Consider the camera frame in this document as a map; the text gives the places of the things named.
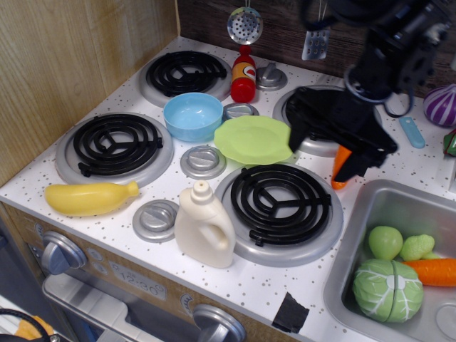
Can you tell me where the green toy cabbage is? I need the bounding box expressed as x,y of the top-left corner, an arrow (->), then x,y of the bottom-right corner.
352,259 -> 424,323

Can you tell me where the right oven dial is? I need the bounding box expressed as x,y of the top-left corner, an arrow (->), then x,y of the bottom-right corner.
193,304 -> 247,342

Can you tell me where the white toy detergent bottle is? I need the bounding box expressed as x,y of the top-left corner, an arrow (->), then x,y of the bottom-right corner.
175,180 -> 236,268

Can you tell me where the black burner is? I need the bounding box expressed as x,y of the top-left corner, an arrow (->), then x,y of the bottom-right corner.
272,84 -> 383,158
139,51 -> 232,108
215,164 -> 343,267
56,113 -> 174,187

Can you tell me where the silver perforated ladle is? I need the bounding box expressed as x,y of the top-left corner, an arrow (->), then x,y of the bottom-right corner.
227,1 -> 264,46

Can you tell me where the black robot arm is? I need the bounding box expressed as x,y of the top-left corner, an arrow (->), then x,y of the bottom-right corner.
286,1 -> 451,182

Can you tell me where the orange toy carrot on counter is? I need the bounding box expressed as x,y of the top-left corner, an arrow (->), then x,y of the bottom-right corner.
331,145 -> 352,190

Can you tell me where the green toy apple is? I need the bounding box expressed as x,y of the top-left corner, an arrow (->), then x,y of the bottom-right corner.
368,226 -> 403,260

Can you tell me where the front right black burner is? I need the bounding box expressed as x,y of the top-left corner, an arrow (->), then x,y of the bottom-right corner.
215,164 -> 343,267

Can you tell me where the orange toy carrot in sink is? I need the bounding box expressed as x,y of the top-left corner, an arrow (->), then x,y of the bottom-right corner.
403,259 -> 455,287

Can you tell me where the blue plastic bowl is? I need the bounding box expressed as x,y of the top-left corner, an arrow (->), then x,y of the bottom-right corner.
163,93 -> 223,143

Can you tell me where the silver knob front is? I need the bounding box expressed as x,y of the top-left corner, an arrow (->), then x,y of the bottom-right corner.
132,199 -> 179,243

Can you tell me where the oven dial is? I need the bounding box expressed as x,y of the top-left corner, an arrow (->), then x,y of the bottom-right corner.
193,304 -> 247,342
41,231 -> 88,275

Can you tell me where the black tape patch front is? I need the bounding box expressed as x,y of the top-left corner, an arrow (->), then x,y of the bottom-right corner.
272,292 -> 310,333

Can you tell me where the green plastic plate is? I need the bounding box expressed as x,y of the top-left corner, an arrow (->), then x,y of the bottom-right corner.
214,115 -> 292,165

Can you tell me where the silver toy sink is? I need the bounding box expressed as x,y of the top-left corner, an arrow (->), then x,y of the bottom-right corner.
323,180 -> 455,341

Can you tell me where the orange yellow object bottom left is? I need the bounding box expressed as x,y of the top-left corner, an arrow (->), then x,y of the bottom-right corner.
14,316 -> 54,341

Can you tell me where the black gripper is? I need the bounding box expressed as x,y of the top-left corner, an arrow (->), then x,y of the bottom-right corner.
286,87 -> 398,182

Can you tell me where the silver knob behind plate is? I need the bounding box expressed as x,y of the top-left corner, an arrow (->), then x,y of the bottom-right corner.
222,103 -> 259,123

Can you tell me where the green red toy can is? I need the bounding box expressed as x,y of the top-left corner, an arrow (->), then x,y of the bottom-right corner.
443,129 -> 456,157

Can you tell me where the yellow toy banana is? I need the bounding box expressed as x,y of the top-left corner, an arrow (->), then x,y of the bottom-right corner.
44,181 -> 139,216

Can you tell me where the back left black burner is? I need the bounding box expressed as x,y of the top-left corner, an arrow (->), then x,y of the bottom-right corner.
139,51 -> 232,108

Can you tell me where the front left black burner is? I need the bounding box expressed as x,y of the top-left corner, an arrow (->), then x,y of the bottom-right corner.
56,113 -> 174,187

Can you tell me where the red toy ketchup bottle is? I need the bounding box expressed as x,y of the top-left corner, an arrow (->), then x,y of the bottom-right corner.
230,45 -> 257,103

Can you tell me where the back right black burner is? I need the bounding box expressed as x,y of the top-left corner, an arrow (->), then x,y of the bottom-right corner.
272,84 -> 383,158

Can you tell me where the purple toy onion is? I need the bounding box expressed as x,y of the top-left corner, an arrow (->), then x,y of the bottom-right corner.
423,84 -> 455,127

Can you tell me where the light green toy broccoli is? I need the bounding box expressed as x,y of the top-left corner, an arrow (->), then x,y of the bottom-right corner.
399,234 -> 440,261

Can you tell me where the oven door handle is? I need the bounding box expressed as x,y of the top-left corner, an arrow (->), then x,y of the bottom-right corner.
43,274 -> 140,341

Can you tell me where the blue handled toy knife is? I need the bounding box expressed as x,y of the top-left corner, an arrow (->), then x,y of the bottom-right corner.
399,116 -> 425,149

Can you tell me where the left oven dial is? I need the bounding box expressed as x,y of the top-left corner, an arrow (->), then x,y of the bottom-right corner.
41,231 -> 88,275

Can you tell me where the silver knob back centre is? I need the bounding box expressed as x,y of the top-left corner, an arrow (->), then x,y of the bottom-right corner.
256,63 -> 288,91

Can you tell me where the white slotted spatula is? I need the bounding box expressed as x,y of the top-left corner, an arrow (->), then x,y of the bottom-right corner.
301,0 -> 331,61

